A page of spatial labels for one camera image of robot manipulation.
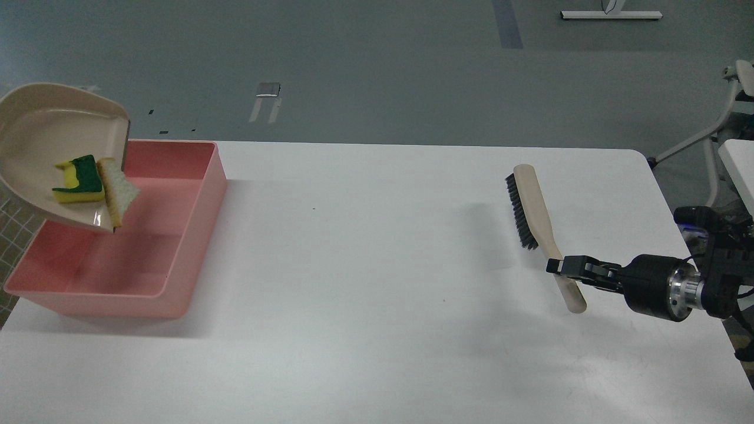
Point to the beige plastic dustpan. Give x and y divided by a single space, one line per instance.
44 124

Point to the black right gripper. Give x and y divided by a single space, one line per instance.
646 281

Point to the pink plastic bin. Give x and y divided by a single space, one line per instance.
147 268

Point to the checkered beige cloth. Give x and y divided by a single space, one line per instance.
18 228

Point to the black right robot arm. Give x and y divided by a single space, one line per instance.
722 269

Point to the white table foot bar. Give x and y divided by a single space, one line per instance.
612 16

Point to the white beige sponge slice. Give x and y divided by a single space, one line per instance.
119 191

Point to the yellow green sponge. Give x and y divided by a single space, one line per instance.
82 182

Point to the white office chair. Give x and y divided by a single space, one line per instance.
739 81

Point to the beige hand brush black bristles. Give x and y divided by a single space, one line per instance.
534 228

